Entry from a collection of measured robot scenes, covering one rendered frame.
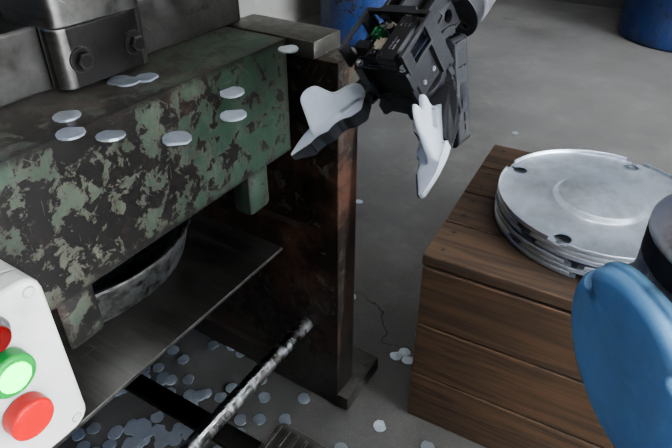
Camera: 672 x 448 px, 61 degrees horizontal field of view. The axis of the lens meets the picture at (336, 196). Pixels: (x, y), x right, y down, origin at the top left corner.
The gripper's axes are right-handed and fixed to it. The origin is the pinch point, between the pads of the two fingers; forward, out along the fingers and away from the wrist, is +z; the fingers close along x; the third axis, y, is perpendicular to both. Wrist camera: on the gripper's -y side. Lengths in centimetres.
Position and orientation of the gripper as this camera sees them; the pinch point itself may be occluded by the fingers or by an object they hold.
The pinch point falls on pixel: (352, 182)
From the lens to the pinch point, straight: 50.7
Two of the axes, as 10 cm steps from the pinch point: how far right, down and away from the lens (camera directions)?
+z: -5.2, 8.1, -2.7
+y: -4.5, -5.2, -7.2
